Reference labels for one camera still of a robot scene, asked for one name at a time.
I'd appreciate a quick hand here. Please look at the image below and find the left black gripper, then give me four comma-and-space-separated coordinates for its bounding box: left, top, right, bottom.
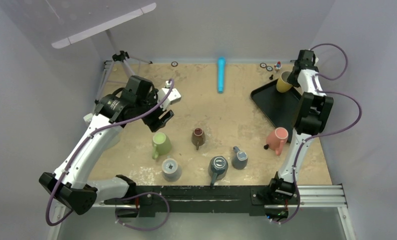
135, 88, 174, 132

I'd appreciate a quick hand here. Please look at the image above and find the green mug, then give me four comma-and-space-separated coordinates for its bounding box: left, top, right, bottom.
151, 132, 172, 160

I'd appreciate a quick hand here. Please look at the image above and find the brown mug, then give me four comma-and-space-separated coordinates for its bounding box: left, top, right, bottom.
191, 127, 206, 151

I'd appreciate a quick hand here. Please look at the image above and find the yellow mug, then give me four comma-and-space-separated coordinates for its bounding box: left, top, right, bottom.
276, 71, 292, 93

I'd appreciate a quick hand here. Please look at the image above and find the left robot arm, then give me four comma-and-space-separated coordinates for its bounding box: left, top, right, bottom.
39, 75, 181, 217

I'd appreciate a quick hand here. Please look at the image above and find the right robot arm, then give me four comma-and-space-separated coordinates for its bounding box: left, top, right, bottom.
267, 49, 334, 204

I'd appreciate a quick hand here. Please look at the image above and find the light grey mug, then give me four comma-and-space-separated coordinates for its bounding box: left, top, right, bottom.
161, 158, 182, 182

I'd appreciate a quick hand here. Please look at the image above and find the dark blue-grey mug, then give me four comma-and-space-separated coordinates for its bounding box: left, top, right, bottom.
208, 155, 229, 187

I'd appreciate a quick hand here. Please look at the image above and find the slate blue mug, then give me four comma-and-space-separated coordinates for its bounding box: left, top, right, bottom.
231, 146, 248, 170

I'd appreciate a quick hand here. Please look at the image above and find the pink mug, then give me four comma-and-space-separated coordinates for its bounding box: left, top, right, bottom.
263, 127, 289, 156

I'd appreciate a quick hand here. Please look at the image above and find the tripod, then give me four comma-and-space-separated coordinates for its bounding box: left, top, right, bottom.
94, 50, 153, 104

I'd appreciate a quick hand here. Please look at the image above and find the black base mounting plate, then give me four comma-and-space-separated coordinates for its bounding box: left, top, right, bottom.
104, 185, 299, 217

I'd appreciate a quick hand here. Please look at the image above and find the blue cylinder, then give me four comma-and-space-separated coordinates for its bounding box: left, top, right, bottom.
217, 57, 226, 94

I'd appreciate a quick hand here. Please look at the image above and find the black tray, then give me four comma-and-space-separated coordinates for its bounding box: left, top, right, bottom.
250, 80, 302, 143

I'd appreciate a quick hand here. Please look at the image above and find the overhead light panel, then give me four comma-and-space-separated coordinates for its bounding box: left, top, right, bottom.
51, 0, 157, 49

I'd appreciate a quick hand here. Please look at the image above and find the small figurine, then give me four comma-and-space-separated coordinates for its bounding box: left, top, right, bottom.
274, 61, 282, 72

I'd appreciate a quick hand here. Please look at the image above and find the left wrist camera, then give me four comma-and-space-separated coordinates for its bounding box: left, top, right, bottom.
157, 78, 182, 111

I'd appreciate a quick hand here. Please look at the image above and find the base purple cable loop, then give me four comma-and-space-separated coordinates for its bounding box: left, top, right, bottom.
114, 190, 171, 232

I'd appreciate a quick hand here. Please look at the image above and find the aluminium frame rail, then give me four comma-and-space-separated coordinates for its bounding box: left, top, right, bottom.
47, 185, 355, 240

